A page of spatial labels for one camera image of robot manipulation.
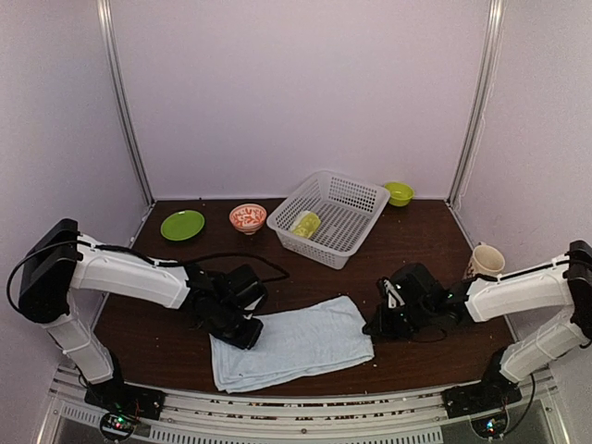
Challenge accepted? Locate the red white patterned bowl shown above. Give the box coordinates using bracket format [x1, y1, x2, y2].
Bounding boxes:
[228, 203, 267, 235]

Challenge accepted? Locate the right aluminium corner post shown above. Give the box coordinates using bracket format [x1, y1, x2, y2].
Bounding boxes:
[447, 0, 506, 209]

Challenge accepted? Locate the green crocodile pattern towel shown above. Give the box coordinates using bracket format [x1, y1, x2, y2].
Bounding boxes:
[289, 210, 321, 239]

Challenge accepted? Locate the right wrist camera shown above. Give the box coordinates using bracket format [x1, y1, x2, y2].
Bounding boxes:
[377, 277, 406, 309]

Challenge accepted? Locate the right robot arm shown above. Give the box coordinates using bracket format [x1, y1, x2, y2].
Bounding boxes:
[363, 240, 591, 417]

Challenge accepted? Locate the light blue towel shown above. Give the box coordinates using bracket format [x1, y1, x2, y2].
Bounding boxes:
[210, 295, 375, 393]

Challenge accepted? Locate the aluminium front rail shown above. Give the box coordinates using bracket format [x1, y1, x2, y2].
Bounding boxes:
[33, 364, 576, 443]

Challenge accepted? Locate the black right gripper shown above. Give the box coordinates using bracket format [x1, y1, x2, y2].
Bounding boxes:
[364, 302, 433, 341]

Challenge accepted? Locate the left aluminium corner post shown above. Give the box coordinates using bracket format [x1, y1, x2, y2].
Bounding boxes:
[96, 0, 155, 206]

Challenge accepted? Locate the green round plate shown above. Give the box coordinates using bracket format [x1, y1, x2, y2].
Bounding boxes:
[160, 210, 205, 241]

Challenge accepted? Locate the white perforated plastic basket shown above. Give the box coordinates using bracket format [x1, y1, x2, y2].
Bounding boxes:
[266, 171, 390, 270]

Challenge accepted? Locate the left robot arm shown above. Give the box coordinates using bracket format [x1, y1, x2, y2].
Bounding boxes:
[6, 218, 268, 412]

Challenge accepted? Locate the aluminium corner post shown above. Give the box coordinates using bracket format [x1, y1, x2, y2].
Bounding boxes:
[447, 0, 506, 209]
[96, 0, 155, 206]

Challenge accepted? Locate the small lime green bowl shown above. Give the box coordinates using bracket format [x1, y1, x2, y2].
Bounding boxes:
[384, 182, 414, 207]

